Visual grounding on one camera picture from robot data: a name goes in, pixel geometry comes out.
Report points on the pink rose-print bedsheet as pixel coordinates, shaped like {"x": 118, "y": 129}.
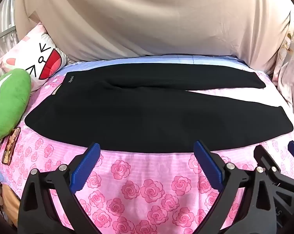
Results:
{"x": 149, "y": 195}

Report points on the black pants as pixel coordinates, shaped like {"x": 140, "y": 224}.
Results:
{"x": 137, "y": 117}

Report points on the beige curtain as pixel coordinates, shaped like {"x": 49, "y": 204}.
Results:
{"x": 149, "y": 17}

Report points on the green plush pillow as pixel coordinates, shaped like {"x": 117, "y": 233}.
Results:
{"x": 12, "y": 97}

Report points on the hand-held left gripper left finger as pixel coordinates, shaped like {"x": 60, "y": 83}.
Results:
{"x": 88, "y": 165}

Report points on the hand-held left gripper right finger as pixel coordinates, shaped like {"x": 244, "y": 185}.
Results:
{"x": 208, "y": 165}

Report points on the brown rectangular case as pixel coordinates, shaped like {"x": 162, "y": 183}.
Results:
{"x": 11, "y": 146}

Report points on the grey metal rod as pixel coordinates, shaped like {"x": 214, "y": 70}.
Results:
{"x": 3, "y": 34}

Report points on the orange cloth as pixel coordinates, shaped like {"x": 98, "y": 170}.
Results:
{"x": 9, "y": 199}

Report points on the silver curtain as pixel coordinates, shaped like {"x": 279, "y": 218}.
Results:
{"x": 3, "y": 17}

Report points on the pale pink floral quilt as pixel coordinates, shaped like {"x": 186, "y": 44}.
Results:
{"x": 291, "y": 78}

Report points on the cartoon face pillow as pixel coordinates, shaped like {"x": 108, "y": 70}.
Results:
{"x": 49, "y": 61}

